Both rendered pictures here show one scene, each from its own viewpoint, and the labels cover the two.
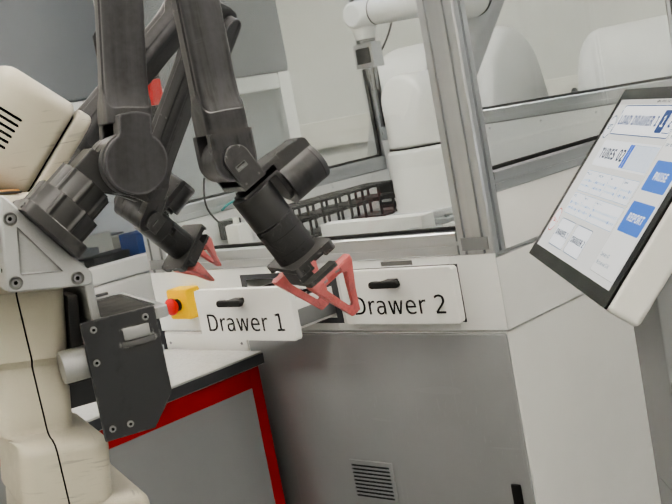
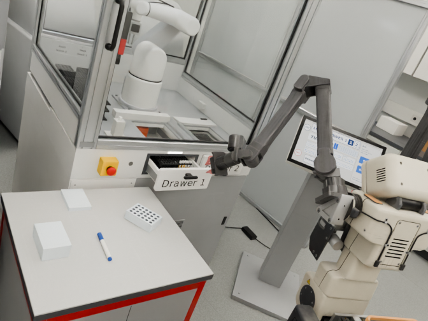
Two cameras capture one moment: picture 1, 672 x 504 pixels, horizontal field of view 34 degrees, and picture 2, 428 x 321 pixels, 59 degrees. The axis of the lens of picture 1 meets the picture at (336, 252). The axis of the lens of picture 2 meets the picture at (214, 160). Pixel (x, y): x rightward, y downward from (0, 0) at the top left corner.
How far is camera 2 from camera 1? 2.75 m
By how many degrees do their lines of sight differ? 84
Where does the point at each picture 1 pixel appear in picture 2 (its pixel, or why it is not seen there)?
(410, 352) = (213, 182)
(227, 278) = (138, 154)
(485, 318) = (244, 171)
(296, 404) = not seen: hidden behind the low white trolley
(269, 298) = (203, 173)
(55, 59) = not seen: outside the picture
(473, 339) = (236, 177)
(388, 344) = not seen: hidden behind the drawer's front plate
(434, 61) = (273, 92)
